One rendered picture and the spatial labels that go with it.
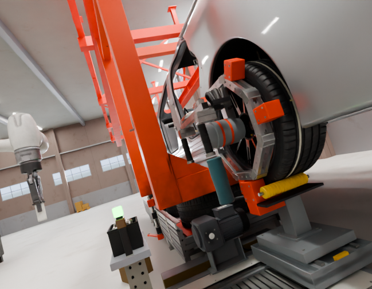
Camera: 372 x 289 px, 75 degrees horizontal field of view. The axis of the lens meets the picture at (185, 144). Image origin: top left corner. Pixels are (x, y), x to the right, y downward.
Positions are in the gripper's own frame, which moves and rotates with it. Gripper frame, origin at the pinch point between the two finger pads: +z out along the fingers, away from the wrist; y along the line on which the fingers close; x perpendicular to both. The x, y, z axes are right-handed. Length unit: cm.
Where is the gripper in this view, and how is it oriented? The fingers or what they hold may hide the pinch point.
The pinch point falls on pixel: (40, 211)
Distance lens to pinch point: 115.5
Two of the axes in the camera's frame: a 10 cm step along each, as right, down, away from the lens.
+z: 2.8, 9.5, -1.1
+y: 3.3, -2.0, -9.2
